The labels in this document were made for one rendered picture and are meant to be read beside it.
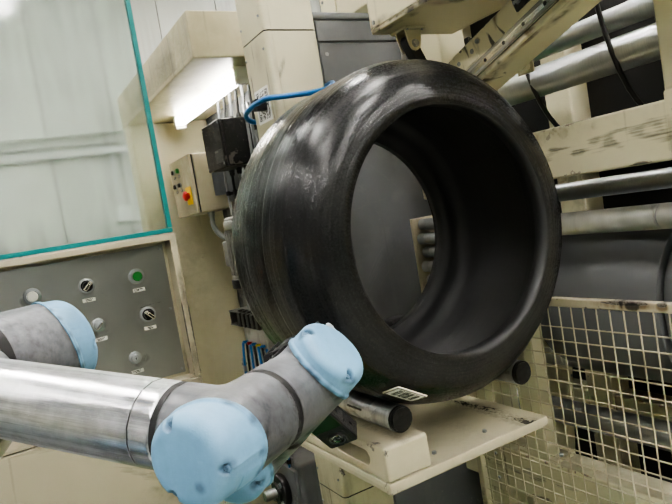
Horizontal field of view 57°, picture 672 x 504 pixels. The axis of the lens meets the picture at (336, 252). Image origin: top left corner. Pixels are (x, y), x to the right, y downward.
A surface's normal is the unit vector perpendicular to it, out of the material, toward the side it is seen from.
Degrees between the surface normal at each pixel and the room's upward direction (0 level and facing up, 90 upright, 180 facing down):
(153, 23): 90
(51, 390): 43
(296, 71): 90
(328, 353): 51
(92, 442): 103
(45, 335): 67
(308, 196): 75
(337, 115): 57
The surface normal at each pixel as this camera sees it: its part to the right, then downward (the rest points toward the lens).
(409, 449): 0.49, -0.03
